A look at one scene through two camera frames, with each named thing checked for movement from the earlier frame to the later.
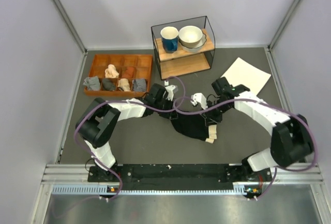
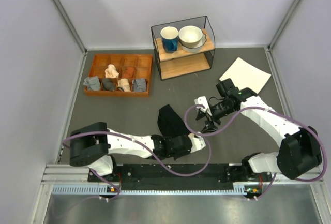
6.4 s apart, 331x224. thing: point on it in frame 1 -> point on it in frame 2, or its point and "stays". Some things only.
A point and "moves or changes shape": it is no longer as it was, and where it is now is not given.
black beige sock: [202, 127] moves or changes shape
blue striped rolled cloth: [139, 85] stays
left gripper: [169, 115] -> [184, 152]
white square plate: [241, 72] stays
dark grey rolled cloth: [108, 85] stays
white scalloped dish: [195, 49] stays
